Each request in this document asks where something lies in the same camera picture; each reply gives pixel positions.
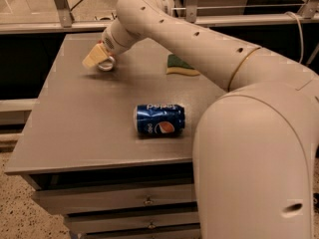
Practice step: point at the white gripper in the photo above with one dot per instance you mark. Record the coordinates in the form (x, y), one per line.
(109, 44)

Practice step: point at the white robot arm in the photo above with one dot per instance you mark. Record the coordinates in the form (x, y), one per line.
(254, 147)

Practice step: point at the blue pepsi can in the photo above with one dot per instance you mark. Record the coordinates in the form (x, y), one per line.
(159, 119)

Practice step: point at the grey metal railing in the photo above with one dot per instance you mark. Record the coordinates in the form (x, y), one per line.
(35, 16)

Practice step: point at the green yellow sponge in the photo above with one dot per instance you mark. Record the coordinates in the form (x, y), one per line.
(175, 65)

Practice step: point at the grey drawer cabinet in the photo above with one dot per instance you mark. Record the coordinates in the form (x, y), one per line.
(81, 131)

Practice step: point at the top grey drawer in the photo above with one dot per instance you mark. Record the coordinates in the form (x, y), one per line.
(115, 196)

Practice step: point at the grey drawer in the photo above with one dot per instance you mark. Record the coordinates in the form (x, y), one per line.
(115, 196)
(169, 232)
(146, 218)

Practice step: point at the middle grey drawer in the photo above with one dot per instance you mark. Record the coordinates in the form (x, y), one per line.
(146, 218)

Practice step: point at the bottom grey drawer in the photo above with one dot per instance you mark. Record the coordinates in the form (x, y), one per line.
(169, 232)

